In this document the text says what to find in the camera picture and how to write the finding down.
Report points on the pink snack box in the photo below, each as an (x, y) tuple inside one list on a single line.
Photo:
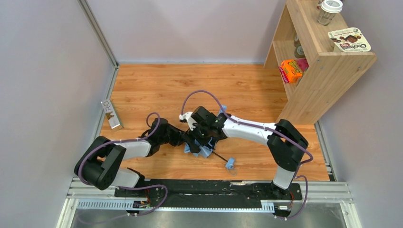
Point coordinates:
[(303, 64)]

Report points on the glass jar white lid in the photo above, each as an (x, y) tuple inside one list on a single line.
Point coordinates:
[(328, 10)]

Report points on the light blue folding umbrella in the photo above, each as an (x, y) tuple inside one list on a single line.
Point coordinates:
[(204, 151)]

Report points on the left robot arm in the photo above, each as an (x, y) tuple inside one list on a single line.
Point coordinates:
[(100, 165)]

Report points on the aluminium frame post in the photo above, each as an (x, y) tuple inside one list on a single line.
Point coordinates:
[(98, 32)]

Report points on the wooden shelf unit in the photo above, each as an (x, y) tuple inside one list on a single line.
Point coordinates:
[(329, 75)]

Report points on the Chobani yogurt cup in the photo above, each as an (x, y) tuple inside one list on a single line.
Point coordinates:
[(349, 40)]

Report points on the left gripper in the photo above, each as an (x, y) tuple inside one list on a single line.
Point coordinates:
[(187, 138)]

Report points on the small RO labelled box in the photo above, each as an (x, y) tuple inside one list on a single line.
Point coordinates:
[(111, 115)]

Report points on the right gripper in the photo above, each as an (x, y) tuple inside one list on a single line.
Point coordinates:
[(204, 132)]

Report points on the orange snack box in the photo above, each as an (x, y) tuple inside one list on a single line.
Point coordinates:
[(290, 71)]

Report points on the small bottle on shelf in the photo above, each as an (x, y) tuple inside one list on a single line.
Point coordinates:
[(298, 52)]

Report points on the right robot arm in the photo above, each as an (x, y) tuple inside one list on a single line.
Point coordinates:
[(286, 144)]

